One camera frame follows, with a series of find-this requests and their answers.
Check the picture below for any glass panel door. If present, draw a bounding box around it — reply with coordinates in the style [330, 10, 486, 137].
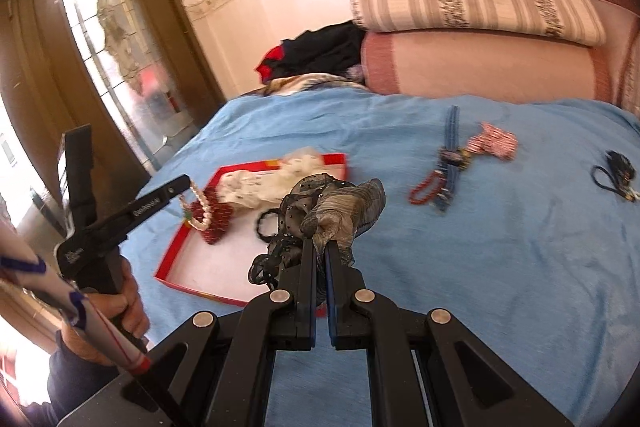
[62, 0, 196, 173]

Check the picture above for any white cherry print scrunchie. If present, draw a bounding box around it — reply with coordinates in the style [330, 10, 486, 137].
[216, 169, 300, 209]

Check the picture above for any person left hand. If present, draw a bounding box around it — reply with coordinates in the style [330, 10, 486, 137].
[61, 257, 150, 366]

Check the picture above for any grey brown velvet scrunchie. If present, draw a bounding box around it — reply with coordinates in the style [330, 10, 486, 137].
[248, 173, 386, 293]

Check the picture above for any white cable with blue tape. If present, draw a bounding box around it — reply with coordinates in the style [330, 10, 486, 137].
[0, 221, 154, 377]

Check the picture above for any red cardboard box lid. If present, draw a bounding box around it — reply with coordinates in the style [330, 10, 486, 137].
[153, 152, 350, 318]

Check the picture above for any red bead bracelet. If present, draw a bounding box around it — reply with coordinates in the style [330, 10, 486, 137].
[408, 169, 447, 206]

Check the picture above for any large white pearl bracelet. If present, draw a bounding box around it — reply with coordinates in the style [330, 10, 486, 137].
[178, 180, 213, 233]

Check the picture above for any pink bolster cushion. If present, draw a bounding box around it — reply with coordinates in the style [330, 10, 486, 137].
[361, 3, 639, 103]

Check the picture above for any black elastic hair tie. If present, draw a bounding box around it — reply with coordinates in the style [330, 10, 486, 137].
[254, 207, 284, 243]

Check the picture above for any pile of dark clothes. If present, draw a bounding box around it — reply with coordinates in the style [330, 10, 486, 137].
[255, 20, 366, 84]

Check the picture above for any patterned beige fabric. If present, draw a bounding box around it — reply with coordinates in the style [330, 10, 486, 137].
[247, 72, 368, 96]

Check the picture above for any leopard braided bracelet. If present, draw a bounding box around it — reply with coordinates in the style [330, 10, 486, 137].
[439, 146, 476, 170]

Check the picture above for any blue bed blanket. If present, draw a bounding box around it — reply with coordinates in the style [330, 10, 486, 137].
[151, 88, 639, 426]

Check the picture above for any black hair claw clip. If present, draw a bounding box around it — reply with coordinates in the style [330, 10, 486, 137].
[606, 150, 636, 188]

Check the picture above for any blue striped watch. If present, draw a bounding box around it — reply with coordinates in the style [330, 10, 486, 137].
[435, 105, 463, 211]

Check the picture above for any black cord hair loop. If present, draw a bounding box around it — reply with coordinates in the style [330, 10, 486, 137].
[590, 166, 637, 202]

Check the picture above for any red white plaid scrunchie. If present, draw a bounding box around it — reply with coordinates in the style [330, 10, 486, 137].
[465, 121, 518, 160]

